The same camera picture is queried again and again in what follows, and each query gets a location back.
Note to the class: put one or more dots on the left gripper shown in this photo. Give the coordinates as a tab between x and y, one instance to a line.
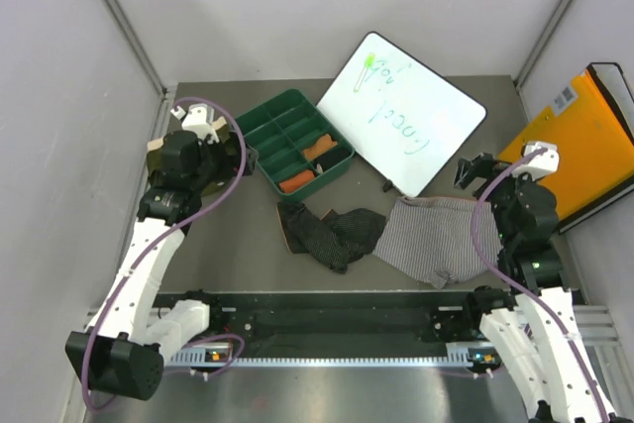
230	161

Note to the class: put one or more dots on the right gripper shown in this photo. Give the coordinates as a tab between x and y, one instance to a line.
476	166

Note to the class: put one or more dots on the green compartment tray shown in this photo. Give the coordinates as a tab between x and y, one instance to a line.
279	129

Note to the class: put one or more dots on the black dotted underwear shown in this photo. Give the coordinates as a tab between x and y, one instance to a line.
335	240

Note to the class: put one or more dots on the olive green underwear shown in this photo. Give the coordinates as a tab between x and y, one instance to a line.
228	138

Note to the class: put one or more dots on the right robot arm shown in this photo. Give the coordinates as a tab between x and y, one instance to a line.
532	327

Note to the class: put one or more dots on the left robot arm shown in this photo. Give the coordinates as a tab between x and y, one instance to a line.
121	352

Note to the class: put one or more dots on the grey striped underwear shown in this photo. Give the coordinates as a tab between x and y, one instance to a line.
429	239

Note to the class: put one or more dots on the white whiteboard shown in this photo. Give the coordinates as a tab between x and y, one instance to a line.
407	121

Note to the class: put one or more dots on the orange clipboard folder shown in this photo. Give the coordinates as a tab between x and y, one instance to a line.
591	123

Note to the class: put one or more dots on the orange rolled cloth front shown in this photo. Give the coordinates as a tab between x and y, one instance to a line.
296	182

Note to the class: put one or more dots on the orange rolled cloth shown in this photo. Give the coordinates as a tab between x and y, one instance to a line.
324	144
296	182

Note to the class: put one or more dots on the orange rolled cloth back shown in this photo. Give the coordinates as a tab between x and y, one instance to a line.
324	144

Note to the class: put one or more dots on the black rolled cloth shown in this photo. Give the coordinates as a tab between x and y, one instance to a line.
331	158

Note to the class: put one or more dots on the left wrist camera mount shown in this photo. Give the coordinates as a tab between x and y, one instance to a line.
200	120

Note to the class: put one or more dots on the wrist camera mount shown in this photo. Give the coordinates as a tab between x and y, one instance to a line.
539	159
200	120

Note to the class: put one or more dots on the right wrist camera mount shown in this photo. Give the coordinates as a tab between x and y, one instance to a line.
539	159

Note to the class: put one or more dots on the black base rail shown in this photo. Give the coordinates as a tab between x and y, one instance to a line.
346	324

